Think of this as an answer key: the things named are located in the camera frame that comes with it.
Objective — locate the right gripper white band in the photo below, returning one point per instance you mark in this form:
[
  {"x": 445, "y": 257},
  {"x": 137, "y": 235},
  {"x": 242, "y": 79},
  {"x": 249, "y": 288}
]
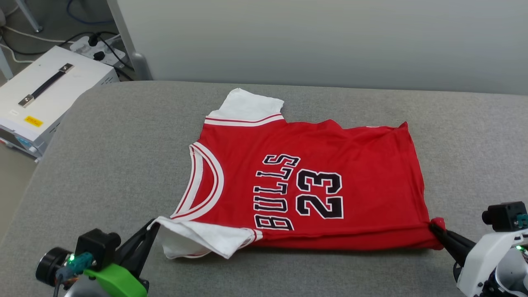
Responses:
[{"x": 480, "y": 260}]

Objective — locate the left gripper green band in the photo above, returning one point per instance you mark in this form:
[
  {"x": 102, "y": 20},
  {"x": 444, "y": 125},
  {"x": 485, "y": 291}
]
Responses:
[{"x": 117, "y": 280}]

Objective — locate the red white basketball jersey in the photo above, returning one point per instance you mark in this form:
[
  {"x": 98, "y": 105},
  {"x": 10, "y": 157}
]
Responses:
[{"x": 330, "y": 165}]

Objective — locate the black power plug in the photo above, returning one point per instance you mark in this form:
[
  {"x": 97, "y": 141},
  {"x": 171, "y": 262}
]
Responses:
[
  {"x": 93, "y": 40},
  {"x": 99, "y": 55}
]

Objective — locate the white power strip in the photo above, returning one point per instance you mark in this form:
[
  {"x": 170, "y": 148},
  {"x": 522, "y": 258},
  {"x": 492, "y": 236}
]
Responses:
[{"x": 109, "y": 51}]

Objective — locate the grey metal leg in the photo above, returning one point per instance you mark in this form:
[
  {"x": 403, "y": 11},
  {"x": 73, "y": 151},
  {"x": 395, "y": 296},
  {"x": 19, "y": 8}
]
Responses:
[{"x": 29, "y": 16}]

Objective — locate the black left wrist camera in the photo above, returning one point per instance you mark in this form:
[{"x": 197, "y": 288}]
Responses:
[{"x": 97, "y": 245}]

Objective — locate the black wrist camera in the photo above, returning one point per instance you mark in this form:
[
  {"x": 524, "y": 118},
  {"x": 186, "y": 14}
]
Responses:
[
  {"x": 97, "y": 245},
  {"x": 503, "y": 214}
]

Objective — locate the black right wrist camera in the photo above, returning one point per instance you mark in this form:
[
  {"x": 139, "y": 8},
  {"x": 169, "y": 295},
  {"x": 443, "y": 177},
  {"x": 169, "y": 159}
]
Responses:
[{"x": 503, "y": 214}]

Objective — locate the teal left camera connector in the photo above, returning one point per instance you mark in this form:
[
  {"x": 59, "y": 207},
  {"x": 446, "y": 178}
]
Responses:
[{"x": 78, "y": 264}]

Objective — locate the teal camera connector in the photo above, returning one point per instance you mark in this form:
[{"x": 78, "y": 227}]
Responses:
[
  {"x": 523, "y": 220},
  {"x": 78, "y": 264}
]

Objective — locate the teal right camera connector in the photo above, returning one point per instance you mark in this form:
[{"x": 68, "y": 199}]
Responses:
[{"x": 523, "y": 220}]

